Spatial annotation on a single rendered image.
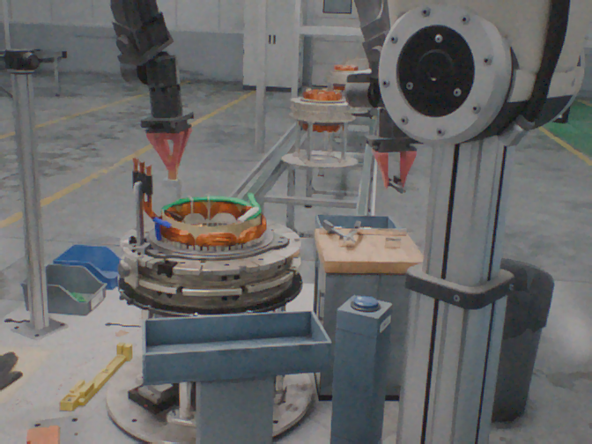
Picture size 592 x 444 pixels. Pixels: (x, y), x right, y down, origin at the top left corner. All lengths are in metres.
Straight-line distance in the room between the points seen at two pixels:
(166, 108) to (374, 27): 0.40
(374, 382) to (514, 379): 1.71
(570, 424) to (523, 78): 2.36
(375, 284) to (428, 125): 0.55
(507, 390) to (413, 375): 1.92
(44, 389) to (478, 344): 0.86
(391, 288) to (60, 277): 0.92
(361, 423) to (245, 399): 0.29
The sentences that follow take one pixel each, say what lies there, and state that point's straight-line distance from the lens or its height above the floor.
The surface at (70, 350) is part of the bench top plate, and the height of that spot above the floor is 0.78.
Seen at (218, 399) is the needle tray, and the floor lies 0.98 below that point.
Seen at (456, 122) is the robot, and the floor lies 1.38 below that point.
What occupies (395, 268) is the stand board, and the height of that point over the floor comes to 1.05.
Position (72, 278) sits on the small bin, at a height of 0.82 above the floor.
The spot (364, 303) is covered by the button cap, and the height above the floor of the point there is 1.04.
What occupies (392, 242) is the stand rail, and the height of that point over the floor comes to 1.08.
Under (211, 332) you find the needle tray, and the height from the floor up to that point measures 1.04.
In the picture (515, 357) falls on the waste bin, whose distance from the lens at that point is 2.79.
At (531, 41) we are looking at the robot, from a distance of 0.77.
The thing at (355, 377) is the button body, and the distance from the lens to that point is 1.16.
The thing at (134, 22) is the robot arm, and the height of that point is 1.46.
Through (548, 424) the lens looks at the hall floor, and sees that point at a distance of 2.99.
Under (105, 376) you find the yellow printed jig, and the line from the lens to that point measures 1.44.
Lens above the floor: 1.48
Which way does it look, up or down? 16 degrees down
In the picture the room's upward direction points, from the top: 2 degrees clockwise
